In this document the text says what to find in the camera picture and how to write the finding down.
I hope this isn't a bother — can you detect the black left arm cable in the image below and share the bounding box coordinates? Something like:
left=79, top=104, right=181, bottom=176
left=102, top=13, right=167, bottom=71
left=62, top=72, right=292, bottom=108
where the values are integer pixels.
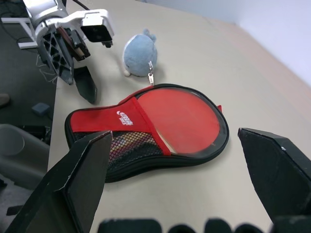
left=72, top=0, right=90, bottom=11

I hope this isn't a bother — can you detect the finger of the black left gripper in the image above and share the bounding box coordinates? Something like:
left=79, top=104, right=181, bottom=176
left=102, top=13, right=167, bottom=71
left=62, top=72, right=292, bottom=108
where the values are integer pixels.
left=73, top=66, right=98, bottom=105
left=39, top=29, right=75, bottom=85

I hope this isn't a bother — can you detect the white metal frame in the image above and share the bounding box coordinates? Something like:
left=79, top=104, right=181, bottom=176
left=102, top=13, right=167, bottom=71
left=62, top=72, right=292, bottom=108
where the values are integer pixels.
left=1, top=16, right=38, bottom=50

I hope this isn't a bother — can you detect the red table tennis paddle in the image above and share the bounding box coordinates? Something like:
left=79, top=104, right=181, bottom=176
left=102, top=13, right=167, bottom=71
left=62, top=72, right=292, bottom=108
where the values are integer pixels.
left=137, top=87, right=222, bottom=156

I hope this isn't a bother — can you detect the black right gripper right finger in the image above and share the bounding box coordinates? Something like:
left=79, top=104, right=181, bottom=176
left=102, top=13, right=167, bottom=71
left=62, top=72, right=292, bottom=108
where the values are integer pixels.
left=238, top=128, right=311, bottom=223

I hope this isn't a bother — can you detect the small blue-gray box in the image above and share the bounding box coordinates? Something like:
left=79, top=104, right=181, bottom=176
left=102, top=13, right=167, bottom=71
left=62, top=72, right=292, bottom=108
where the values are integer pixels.
left=32, top=102, right=51, bottom=116

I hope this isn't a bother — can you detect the gray chair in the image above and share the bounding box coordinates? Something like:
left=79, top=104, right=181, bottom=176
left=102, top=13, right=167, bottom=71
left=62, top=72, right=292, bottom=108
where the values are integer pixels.
left=0, top=123, right=51, bottom=191

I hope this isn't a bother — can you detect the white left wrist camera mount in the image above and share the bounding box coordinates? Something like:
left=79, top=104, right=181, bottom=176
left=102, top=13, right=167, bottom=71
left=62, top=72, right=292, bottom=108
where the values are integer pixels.
left=34, top=9, right=115, bottom=49

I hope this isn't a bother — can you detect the red black paddle case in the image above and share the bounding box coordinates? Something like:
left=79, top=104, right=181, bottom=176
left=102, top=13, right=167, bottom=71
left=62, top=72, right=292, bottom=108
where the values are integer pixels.
left=64, top=83, right=230, bottom=184

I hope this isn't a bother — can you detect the blue white plush zipper charm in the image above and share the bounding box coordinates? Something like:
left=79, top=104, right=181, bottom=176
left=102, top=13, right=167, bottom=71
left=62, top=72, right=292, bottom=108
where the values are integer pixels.
left=122, top=28, right=158, bottom=78

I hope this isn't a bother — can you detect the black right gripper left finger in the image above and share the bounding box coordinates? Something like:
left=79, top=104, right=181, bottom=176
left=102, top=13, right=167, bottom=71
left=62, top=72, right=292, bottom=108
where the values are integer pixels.
left=4, top=130, right=114, bottom=233

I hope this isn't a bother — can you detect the silver metal zipper pull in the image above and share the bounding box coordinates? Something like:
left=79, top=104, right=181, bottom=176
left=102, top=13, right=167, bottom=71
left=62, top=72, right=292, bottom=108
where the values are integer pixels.
left=147, top=61, right=156, bottom=86

